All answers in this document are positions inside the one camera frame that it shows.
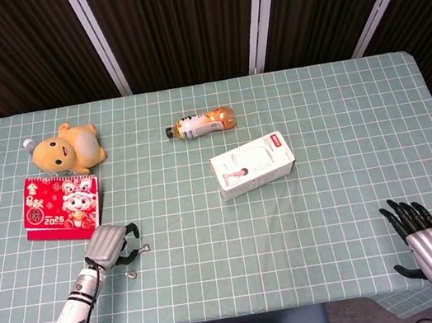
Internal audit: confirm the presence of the white carton box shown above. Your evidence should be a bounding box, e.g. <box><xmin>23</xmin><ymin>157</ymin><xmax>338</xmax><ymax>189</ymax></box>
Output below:
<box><xmin>205</xmin><ymin>129</ymin><xmax>301</xmax><ymax>204</ymax></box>

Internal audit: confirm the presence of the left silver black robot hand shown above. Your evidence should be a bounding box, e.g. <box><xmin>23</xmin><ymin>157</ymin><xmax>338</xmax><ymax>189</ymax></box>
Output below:
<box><xmin>79</xmin><ymin>218</ymin><xmax>148</xmax><ymax>275</ymax></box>

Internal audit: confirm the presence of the clear plastic bottle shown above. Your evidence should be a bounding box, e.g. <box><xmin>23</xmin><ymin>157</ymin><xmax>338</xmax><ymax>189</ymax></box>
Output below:
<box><xmin>21</xmin><ymin>137</ymin><xmax>39</xmax><ymax>157</ymax></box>

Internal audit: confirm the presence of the red desk calendar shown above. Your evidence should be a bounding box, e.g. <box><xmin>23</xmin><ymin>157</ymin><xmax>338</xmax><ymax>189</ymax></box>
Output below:
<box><xmin>15</xmin><ymin>165</ymin><xmax>110</xmax><ymax>250</ymax></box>

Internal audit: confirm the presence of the amber tea bottle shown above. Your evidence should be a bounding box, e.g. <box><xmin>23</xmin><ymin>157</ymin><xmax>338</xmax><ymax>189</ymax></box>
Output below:
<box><xmin>162</xmin><ymin>104</ymin><xmax>239</xmax><ymax>144</ymax></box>

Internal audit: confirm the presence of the green checked tablecloth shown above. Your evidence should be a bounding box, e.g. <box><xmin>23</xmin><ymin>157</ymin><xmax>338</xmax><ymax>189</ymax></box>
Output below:
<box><xmin>0</xmin><ymin>41</ymin><xmax>432</xmax><ymax>323</ymax></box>

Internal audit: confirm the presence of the yellow plush animal toy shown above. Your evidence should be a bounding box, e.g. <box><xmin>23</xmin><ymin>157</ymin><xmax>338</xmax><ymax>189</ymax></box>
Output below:
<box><xmin>26</xmin><ymin>115</ymin><xmax>111</xmax><ymax>184</ymax></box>

